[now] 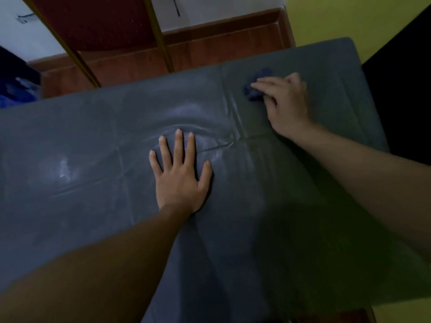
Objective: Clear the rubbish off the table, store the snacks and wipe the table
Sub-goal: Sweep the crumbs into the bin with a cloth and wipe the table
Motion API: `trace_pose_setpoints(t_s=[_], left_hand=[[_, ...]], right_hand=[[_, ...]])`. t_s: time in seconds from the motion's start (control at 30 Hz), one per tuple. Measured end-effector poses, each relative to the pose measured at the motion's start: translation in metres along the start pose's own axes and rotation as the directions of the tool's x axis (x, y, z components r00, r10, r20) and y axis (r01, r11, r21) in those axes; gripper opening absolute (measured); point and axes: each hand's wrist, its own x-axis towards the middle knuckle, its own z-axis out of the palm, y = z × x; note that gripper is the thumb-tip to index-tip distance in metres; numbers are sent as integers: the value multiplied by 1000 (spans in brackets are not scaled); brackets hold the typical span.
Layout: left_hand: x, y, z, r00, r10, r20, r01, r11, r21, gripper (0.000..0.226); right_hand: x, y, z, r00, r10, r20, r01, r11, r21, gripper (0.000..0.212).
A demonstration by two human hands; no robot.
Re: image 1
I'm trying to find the person's left hand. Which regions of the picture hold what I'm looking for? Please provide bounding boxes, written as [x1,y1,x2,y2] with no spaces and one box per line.
[149,128,214,216]

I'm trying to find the person's right hand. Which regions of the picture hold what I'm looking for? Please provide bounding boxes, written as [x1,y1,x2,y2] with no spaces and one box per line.
[250,72,319,142]

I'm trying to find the blue cloth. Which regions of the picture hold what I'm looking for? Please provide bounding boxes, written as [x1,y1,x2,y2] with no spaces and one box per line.
[243,67,275,101]

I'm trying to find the person's right forearm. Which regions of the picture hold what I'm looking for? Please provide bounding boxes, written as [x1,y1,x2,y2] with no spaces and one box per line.
[293,126,431,263]

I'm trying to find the person's left forearm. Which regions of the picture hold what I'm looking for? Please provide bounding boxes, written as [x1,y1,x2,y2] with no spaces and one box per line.
[0,205,193,323]

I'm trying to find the blue water jug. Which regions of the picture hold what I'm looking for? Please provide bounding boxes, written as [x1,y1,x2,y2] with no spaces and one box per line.
[0,77,42,109]

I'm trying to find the water dispenser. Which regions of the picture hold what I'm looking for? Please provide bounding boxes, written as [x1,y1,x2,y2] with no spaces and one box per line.
[0,46,42,98]

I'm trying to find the red chair gold frame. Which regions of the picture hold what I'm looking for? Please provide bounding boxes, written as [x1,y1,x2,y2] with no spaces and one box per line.
[19,0,175,88]

